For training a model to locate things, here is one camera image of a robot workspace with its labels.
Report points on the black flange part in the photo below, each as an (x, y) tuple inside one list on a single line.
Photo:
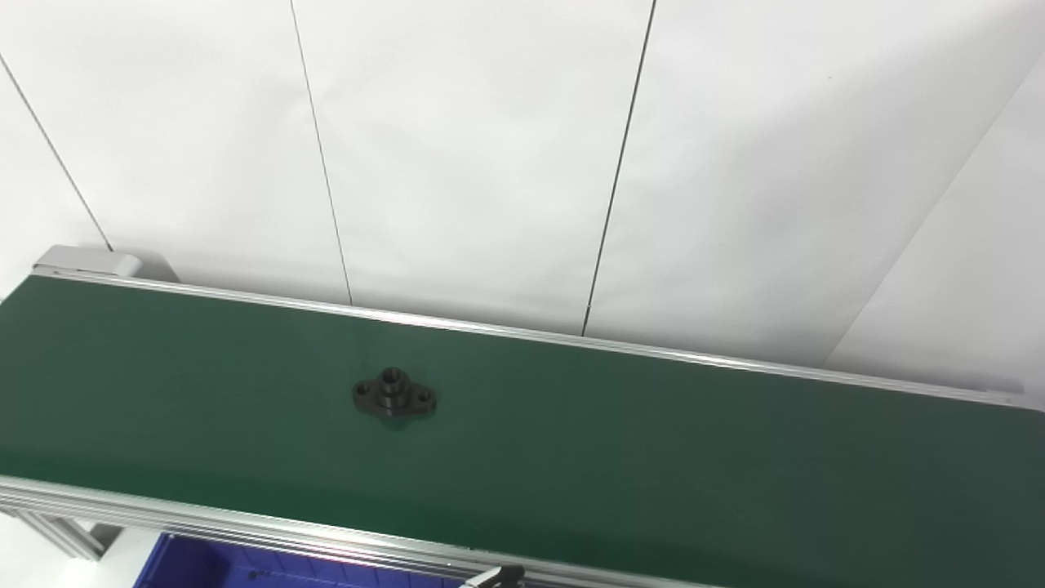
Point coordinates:
[(393, 395)]

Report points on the blue plastic bin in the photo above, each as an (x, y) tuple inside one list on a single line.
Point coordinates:
[(212, 567)]

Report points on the green conveyor belt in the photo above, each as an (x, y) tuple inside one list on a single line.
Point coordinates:
[(653, 457)]

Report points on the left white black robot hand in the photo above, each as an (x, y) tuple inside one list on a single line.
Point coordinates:
[(500, 577)]

